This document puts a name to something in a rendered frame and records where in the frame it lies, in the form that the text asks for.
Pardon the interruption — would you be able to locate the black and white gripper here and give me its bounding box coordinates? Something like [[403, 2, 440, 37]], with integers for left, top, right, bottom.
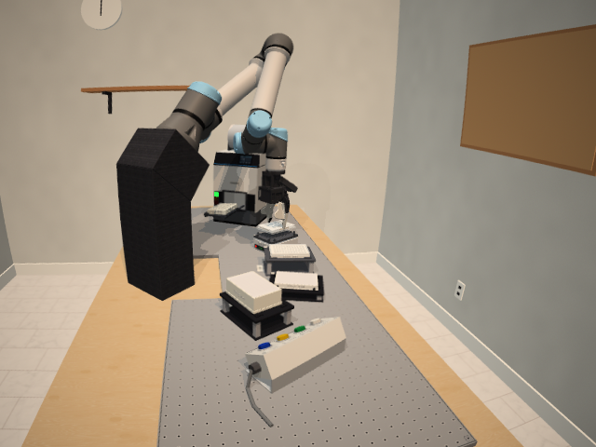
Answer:
[[258, 170, 290, 229]]

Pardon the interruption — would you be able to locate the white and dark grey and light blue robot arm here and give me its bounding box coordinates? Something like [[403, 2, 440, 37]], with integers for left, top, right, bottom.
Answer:
[[156, 33, 293, 171]]

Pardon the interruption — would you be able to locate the beige control panel with coloured buttons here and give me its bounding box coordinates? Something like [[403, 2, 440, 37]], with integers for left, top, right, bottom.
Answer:
[[245, 317, 346, 427]]

